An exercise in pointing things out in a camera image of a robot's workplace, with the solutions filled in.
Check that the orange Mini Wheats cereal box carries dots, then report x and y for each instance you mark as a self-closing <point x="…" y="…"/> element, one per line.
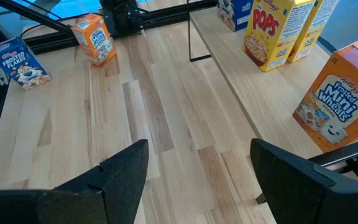
<point x="93" y="39"/>
<point x="337" y="96"/>

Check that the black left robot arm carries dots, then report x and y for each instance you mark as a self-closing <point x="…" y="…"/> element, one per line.
<point x="120" y="15"/>

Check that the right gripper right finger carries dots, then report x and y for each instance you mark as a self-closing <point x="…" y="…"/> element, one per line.
<point x="294" y="193"/>

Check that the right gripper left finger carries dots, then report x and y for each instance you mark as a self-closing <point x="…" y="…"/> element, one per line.
<point x="113" y="186"/>

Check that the yellow Pops cereal box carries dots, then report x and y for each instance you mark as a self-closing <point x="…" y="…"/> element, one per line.
<point x="272" y="34"/>
<point x="311" y="31"/>

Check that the blue Frosted Flakes cereal box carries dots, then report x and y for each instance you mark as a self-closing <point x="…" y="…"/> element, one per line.
<point x="235" y="14"/>
<point x="19" y="63"/>

